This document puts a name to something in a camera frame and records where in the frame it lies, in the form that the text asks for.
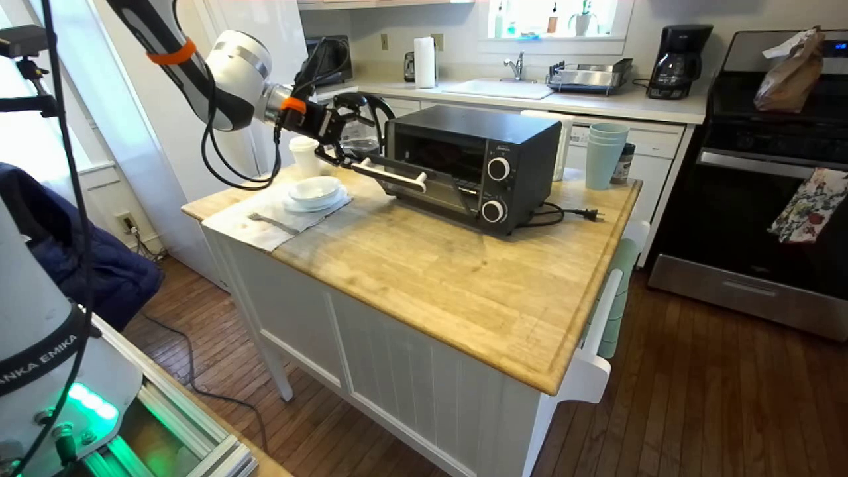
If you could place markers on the large white paper towel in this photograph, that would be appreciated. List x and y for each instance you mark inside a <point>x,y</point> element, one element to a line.
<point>239,233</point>

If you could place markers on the stacked teal cups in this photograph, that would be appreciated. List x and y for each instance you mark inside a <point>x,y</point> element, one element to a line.
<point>605,160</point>

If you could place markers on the chrome sink faucet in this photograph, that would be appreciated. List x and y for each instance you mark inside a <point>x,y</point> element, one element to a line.
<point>516,66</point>

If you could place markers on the kitchen window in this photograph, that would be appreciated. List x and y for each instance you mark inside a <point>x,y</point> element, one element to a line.
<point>609,16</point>

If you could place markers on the brown paper bag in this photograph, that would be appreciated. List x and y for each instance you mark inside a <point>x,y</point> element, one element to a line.
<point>787,81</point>

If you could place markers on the paper towel roll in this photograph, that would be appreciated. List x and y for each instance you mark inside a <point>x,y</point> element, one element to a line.
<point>424,62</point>

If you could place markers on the black microwave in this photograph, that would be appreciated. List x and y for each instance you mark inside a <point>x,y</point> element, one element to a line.
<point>340,75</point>

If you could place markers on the teal hanging towel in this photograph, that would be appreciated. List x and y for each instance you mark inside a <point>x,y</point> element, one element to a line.
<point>617,299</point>

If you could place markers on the dark bottle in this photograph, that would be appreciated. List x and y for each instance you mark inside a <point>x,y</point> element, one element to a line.
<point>625,163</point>

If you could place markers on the floral dish towel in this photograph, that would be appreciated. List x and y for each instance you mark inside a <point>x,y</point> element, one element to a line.
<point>809,208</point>

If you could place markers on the black steel kitchen stove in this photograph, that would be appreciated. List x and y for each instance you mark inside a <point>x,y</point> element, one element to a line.
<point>732,238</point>

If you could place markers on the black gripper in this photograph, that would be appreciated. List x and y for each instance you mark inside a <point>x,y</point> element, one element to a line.
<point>327,128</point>

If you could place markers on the black toaster oven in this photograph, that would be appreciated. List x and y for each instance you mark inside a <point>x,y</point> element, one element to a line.
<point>519,142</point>

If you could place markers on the clear soap bottle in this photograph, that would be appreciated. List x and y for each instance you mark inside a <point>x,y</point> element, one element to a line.
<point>498,22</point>

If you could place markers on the white paper cup with lid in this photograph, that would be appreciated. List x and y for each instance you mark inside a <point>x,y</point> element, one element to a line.
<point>306,160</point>

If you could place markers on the black camera on stand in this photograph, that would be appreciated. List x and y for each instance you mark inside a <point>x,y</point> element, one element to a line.
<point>26,40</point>

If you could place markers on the grey dish rack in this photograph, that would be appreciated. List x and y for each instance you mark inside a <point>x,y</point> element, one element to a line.
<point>589,77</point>

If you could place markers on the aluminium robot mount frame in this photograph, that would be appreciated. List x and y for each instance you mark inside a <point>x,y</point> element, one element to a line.
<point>176,432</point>

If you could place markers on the black coffee maker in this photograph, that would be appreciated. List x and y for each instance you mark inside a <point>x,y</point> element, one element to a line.
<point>679,62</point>

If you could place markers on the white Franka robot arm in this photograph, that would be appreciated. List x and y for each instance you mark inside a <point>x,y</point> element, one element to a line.
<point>234,69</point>

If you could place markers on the glass electric kettle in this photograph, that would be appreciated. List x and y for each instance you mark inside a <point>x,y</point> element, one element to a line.
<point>363,108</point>

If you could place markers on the white kitchen sink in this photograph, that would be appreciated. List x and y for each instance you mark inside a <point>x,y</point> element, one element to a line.
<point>494,89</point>

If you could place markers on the silver fork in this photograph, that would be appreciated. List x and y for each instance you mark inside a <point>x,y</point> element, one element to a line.
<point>273,224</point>

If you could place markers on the white kitchen island cart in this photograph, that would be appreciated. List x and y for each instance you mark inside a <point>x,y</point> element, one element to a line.
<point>424,387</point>

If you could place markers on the small brown bottle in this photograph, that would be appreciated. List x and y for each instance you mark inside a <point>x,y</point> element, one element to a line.
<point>552,20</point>

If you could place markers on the dark blue jacket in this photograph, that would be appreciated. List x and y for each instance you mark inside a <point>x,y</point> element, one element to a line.
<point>106,273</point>

